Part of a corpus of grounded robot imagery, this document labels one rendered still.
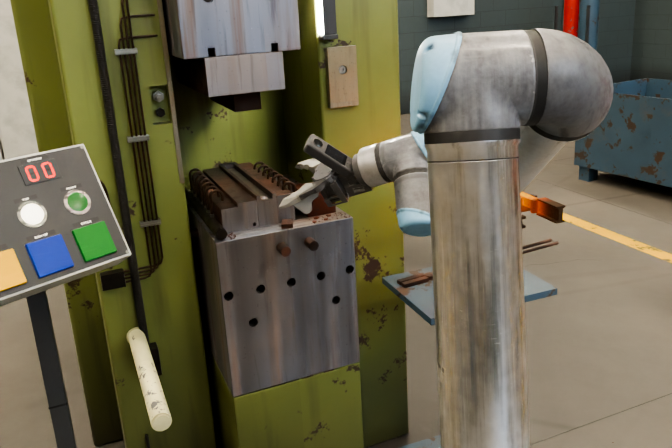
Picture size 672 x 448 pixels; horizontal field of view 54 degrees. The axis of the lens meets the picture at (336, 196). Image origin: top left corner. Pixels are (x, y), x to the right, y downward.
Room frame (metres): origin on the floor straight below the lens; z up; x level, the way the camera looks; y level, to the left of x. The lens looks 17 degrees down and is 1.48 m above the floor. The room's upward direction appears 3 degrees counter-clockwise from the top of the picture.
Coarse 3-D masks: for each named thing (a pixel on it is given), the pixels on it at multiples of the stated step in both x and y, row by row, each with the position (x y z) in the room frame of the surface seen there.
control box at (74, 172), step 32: (0, 160) 1.35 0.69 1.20; (32, 160) 1.38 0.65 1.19; (64, 160) 1.43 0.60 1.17; (0, 192) 1.30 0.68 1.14; (32, 192) 1.34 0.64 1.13; (64, 192) 1.38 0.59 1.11; (96, 192) 1.42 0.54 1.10; (0, 224) 1.26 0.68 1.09; (32, 224) 1.30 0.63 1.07; (64, 224) 1.34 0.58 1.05; (128, 256) 1.38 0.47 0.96; (32, 288) 1.22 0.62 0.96
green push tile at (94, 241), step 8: (96, 224) 1.37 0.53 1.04; (104, 224) 1.38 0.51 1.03; (72, 232) 1.33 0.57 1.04; (80, 232) 1.34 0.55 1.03; (88, 232) 1.35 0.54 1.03; (96, 232) 1.36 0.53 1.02; (104, 232) 1.37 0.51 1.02; (80, 240) 1.33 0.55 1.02; (88, 240) 1.34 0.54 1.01; (96, 240) 1.35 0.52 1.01; (104, 240) 1.36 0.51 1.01; (112, 240) 1.37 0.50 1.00; (80, 248) 1.32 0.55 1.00; (88, 248) 1.33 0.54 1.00; (96, 248) 1.34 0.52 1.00; (104, 248) 1.35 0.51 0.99; (112, 248) 1.36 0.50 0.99; (88, 256) 1.32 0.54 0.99; (96, 256) 1.33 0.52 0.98
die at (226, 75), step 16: (176, 64) 1.99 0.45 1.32; (192, 64) 1.76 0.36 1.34; (208, 64) 1.62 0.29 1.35; (224, 64) 1.64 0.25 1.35; (240, 64) 1.65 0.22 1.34; (256, 64) 1.67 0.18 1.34; (272, 64) 1.68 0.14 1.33; (192, 80) 1.78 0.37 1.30; (208, 80) 1.62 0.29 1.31; (224, 80) 1.63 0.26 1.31; (240, 80) 1.65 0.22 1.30; (256, 80) 1.66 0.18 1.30; (272, 80) 1.68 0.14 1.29; (208, 96) 1.62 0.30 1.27
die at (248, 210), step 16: (208, 176) 1.95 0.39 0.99; (224, 176) 1.92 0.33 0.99; (256, 176) 1.89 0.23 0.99; (208, 192) 1.79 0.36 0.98; (224, 192) 1.76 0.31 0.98; (240, 192) 1.73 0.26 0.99; (272, 192) 1.68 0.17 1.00; (288, 192) 1.70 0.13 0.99; (224, 208) 1.63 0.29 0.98; (240, 208) 1.64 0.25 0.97; (256, 208) 1.65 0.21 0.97; (272, 208) 1.67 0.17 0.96; (288, 208) 1.69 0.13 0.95; (224, 224) 1.62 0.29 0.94; (240, 224) 1.64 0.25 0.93; (256, 224) 1.65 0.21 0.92
